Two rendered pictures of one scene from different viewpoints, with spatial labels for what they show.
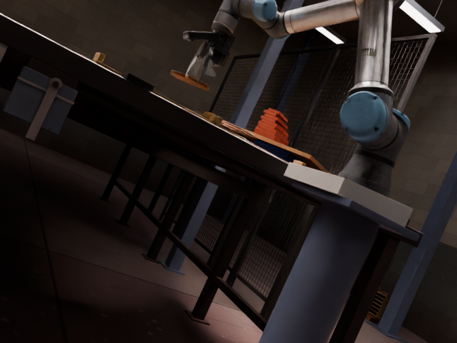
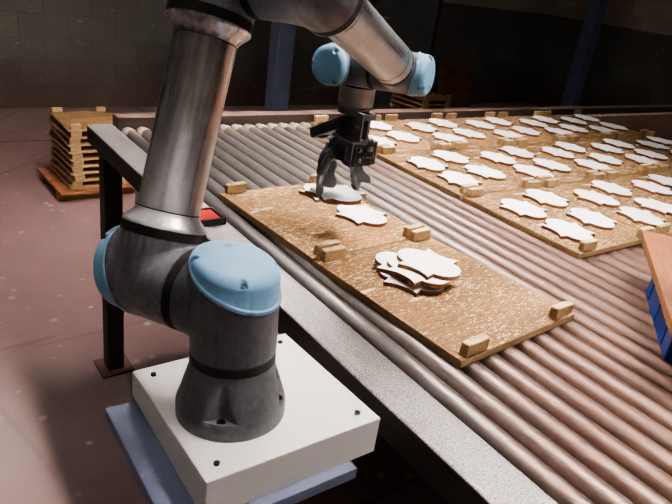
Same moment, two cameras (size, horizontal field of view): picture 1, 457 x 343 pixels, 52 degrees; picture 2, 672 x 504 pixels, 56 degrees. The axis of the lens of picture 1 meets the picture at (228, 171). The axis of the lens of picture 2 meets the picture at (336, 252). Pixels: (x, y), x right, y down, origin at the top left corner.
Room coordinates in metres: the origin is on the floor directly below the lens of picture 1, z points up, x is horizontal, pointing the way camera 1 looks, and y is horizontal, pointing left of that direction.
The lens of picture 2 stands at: (1.30, -1.08, 1.51)
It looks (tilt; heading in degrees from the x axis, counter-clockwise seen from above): 24 degrees down; 78
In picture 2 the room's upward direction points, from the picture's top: 8 degrees clockwise
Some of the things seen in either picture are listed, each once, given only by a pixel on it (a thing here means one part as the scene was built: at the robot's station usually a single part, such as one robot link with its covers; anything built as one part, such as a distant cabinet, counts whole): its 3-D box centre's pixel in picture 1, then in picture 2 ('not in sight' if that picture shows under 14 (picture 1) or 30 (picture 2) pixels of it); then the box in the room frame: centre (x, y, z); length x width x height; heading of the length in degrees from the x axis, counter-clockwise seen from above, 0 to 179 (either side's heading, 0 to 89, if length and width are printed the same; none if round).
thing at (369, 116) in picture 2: (215, 46); (353, 135); (1.57, 0.22, 1.18); 0.09 x 0.08 x 0.12; 120
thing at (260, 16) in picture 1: (260, 9); (347, 64); (1.52, 0.13, 1.34); 0.11 x 0.11 x 0.08; 54
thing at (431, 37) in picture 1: (255, 156); not in sight; (4.37, -0.17, 1.11); 3.04 x 0.03 x 2.21; 27
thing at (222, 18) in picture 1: (224, 24); (357, 96); (1.57, 0.22, 1.26); 0.08 x 0.08 x 0.05
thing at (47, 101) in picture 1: (39, 102); not in sight; (1.17, 0.50, 0.77); 0.14 x 0.11 x 0.18; 117
